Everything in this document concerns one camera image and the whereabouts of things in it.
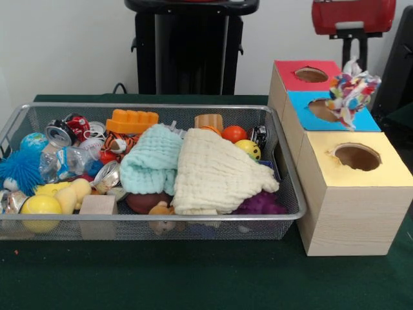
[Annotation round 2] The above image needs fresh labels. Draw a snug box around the plain yellow ball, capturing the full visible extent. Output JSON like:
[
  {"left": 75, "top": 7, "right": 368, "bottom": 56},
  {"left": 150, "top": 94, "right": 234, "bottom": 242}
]
[{"left": 21, "top": 194, "right": 63, "bottom": 233}]

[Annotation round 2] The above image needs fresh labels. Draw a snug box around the red-orange ball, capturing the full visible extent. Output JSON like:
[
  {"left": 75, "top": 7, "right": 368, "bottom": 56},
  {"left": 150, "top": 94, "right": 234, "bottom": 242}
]
[{"left": 221, "top": 125, "right": 248, "bottom": 143}]

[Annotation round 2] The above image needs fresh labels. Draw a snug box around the black chair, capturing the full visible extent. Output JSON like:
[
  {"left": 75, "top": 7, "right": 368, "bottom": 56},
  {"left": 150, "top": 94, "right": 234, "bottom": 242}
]
[{"left": 370, "top": 6, "right": 413, "bottom": 112}]

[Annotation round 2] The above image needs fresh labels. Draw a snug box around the cream white cloth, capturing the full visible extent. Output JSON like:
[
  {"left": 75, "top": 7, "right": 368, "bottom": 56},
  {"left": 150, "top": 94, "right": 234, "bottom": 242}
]
[{"left": 170, "top": 128, "right": 280, "bottom": 216}]

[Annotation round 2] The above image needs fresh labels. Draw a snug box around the orange tiger plush toy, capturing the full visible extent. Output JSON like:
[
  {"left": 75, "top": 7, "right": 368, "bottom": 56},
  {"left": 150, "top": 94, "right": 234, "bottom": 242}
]
[{"left": 100, "top": 130, "right": 141, "bottom": 162}]

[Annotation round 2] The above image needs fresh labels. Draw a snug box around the orange toy brick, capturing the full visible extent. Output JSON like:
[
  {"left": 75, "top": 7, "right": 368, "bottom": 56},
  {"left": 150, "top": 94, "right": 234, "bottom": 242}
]
[{"left": 105, "top": 108, "right": 159, "bottom": 134}]

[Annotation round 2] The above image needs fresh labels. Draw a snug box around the purple knobbly ball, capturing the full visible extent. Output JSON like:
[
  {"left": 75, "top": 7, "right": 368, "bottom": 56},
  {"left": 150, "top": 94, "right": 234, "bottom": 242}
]
[{"left": 232, "top": 190, "right": 288, "bottom": 215}]

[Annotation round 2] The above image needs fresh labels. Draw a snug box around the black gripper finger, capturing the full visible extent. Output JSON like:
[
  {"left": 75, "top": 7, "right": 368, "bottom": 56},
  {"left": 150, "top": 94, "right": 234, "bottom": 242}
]
[
  {"left": 356, "top": 37, "right": 369, "bottom": 74},
  {"left": 341, "top": 37, "right": 355, "bottom": 67}
]

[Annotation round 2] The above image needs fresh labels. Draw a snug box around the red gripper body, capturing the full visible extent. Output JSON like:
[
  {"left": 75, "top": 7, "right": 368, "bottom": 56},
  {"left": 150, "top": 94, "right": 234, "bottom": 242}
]
[{"left": 311, "top": 0, "right": 397, "bottom": 39}]

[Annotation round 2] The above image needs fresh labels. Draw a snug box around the yellow smiley ball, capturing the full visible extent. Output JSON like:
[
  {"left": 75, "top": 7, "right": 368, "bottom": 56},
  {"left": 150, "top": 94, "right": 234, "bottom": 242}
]
[{"left": 234, "top": 139, "right": 261, "bottom": 161}]

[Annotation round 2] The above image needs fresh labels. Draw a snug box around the light blue spiky ball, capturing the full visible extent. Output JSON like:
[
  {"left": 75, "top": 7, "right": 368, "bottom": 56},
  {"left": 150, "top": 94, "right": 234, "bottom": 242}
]
[{"left": 0, "top": 150, "right": 45, "bottom": 197}]

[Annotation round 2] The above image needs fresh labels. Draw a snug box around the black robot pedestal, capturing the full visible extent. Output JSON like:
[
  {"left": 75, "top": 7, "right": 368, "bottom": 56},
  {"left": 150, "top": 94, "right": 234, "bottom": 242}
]
[{"left": 124, "top": 0, "right": 261, "bottom": 96}]

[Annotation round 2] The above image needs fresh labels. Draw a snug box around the silver mesh bin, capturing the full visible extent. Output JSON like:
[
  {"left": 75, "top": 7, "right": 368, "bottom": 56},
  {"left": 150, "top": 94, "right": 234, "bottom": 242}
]
[{"left": 0, "top": 102, "right": 307, "bottom": 240}]

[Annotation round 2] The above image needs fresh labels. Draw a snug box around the colourful polka dot cloth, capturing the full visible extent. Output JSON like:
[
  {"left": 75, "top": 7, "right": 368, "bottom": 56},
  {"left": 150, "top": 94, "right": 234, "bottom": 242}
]
[{"left": 325, "top": 56, "right": 382, "bottom": 132}]

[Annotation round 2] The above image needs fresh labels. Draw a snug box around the plain wooden block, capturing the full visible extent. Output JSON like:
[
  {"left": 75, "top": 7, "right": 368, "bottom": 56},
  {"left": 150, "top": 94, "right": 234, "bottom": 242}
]
[{"left": 79, "top": 194, "right": 119, "bottom": 240}]

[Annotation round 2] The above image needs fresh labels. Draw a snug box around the dark green table cloth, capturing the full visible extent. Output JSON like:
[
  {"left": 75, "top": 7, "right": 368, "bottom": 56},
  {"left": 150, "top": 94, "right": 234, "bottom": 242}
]
[
  {"left": 379, "top": 103, "right": 413, "bottom": 152},
  {"left": 0, "top": 93, "right": 413, "bottom": 310}
]

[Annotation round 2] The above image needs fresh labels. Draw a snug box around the mint green cloth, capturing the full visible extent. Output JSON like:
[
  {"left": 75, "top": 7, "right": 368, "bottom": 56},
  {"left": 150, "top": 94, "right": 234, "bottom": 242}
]
[{"left": 119, "top": 124, "right": 185, "bottom": 196}]

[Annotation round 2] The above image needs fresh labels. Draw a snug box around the wooden box with three holes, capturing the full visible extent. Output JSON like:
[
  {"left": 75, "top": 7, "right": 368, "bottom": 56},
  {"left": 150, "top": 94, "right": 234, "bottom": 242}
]
[{"left": 268, "top": 59, "right": 413, "bottom": 257}]

